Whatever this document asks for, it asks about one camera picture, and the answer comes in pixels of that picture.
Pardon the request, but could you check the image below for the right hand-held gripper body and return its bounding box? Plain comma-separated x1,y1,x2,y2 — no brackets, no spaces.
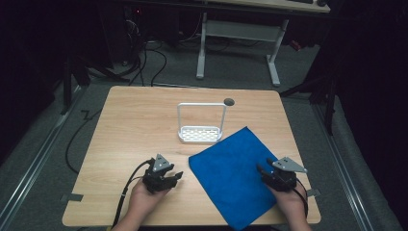
261,156,308,193

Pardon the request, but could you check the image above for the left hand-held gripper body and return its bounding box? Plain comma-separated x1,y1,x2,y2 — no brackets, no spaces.
141,153,176,194

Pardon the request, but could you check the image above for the blue cloth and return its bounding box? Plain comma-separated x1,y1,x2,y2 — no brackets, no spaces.
188,125,279,231

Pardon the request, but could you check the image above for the person's left hand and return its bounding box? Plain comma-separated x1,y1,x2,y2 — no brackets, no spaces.
127,178,171,223

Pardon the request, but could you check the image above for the black tripod stand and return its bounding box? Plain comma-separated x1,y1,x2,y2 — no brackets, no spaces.
278,61,341,137
59,52,131,116

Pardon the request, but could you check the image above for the white-framed desk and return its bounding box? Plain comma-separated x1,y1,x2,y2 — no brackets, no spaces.
195,0,332,88

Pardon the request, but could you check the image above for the dark computer tower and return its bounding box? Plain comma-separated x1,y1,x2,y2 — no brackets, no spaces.
99,4,147,68

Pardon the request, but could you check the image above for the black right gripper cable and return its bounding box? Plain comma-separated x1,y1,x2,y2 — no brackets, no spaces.
292,178,310,219

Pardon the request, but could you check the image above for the white rack with handle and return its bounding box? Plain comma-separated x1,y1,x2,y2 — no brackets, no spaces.
176,102,228,144

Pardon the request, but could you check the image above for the aluminium floor rail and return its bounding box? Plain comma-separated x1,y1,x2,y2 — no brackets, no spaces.
311,102,377,231
0,86,85,227

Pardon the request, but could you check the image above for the black floor cable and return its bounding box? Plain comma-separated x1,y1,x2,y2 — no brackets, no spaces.
64,109,102,175

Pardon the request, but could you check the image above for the bundle of black cables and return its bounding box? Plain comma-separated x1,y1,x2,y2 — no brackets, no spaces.
123,18,168,88

